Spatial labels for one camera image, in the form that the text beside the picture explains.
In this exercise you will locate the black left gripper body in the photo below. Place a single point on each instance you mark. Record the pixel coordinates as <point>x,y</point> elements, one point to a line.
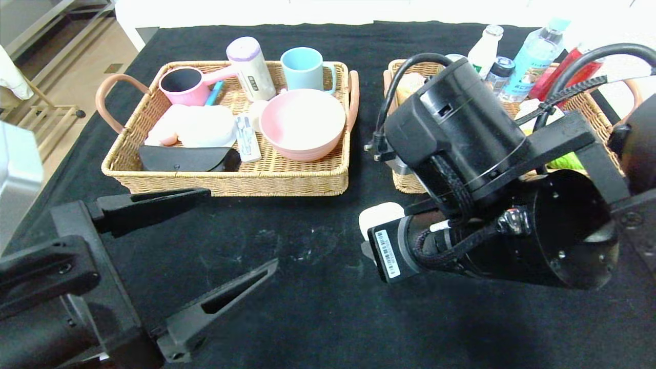
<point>105,271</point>

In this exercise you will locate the black glasses case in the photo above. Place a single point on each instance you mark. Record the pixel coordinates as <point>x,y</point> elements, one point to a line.
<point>183,159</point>

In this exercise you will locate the cream tumbler purple lid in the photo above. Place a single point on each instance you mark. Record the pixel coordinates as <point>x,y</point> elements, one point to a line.
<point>252,75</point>

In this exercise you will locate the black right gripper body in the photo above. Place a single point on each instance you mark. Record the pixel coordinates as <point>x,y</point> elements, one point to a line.
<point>388,252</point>

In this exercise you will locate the white soap bar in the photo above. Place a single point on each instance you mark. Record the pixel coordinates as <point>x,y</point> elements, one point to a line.
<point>379,215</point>

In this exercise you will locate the pink scoop cup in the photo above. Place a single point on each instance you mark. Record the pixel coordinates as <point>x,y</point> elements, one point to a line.
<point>196,97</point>

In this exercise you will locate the pink white tube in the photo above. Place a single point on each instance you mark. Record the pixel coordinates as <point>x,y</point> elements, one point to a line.
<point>165,132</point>

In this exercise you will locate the white milk bottle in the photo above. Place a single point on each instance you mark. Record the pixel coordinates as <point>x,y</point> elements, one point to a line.
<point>486,51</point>

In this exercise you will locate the small cream cup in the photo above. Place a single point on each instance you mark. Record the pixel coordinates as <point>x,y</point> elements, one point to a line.
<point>256,115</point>

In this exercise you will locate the black tablecloth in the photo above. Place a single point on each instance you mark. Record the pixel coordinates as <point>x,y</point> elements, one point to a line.
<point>307,307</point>

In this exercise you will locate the light blue mug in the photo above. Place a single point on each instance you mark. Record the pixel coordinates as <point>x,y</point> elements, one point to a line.
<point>304,69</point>

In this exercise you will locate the green white cabbage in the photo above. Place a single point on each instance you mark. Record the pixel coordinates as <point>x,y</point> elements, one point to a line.
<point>566,163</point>

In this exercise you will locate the brown wooden shelf unit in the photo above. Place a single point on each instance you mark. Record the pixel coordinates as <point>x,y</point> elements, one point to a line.
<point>77,25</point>

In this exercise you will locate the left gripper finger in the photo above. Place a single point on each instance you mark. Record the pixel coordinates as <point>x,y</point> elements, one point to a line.
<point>195,323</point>
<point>154,205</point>

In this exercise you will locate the clear plastic tool pack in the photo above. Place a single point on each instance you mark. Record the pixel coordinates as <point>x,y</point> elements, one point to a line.
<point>247,142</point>

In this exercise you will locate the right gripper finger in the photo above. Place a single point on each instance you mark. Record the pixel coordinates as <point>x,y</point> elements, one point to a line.
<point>369,251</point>

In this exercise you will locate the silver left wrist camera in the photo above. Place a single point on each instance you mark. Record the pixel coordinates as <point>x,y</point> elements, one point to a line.
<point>15,179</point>

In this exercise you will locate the small blue-capped bottle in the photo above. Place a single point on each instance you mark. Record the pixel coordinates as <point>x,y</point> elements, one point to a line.
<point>499,77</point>

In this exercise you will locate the clear water bottle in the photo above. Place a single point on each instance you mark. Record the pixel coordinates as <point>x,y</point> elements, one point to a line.
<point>533,60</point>

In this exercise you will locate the light wooden rack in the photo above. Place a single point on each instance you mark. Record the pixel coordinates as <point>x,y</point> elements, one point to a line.
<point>61,108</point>

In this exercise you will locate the white round container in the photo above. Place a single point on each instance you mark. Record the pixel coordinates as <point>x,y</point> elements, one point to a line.
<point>207,127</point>

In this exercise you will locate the pink yellow bun toy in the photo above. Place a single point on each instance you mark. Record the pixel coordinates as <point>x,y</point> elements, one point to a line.
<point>410,84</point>

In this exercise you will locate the pink bowl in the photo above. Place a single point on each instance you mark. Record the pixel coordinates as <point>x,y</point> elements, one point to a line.
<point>302,125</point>

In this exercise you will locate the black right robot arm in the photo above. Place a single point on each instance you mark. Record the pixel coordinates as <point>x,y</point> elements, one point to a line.
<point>461,138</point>

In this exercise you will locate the blue pen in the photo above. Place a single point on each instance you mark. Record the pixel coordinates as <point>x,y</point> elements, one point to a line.
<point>215,94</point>

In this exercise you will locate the white hanging cloth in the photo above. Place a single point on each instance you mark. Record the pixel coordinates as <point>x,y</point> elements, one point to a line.
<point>10,77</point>

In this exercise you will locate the red drink can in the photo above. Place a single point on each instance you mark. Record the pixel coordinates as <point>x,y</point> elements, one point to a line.
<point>556,77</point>

